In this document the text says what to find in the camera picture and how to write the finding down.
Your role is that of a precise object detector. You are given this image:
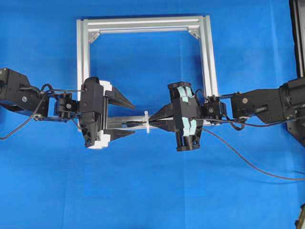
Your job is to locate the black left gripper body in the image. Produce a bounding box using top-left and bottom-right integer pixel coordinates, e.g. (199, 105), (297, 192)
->
(78, 77), (110, 149)

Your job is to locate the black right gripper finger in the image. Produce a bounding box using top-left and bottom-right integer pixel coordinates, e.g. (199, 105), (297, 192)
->
(149, 103), (173, 121)
(150, 119), (176, 132)

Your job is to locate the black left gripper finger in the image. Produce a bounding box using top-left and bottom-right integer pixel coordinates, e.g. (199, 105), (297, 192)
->
(107, 87), (136, 109)
(104, 129), (135, 144)

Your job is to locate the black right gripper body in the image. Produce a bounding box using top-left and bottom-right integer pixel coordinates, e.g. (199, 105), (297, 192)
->
(168, 82), (203, 151)

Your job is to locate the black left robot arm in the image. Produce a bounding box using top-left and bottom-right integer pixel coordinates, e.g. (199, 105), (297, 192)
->
(0, 68), (135, 149)

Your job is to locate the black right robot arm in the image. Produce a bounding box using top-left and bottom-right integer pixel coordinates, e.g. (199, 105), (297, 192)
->
(149, 78), (305, 151)

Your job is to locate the blue table cloth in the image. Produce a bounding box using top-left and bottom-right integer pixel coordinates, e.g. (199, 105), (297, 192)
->
(0, 0), (305, 229)

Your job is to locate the black stand at right edge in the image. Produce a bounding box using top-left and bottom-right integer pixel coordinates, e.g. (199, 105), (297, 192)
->
(287, 0), (305, 146)

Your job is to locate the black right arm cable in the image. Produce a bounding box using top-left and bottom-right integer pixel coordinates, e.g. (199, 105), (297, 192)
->
(194, 89), (305, 181)

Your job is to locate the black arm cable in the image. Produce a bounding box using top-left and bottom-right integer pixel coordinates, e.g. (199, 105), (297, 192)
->
(0, 83), (83, 140)
(194, 89), (305, 181)

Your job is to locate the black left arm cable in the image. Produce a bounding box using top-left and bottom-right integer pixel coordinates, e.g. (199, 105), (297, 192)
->
(0, 83), (83, 140)

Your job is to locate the square aluminium extrusion frame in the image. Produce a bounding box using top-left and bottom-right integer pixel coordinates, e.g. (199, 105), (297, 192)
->
(76, 16), (219, 131)

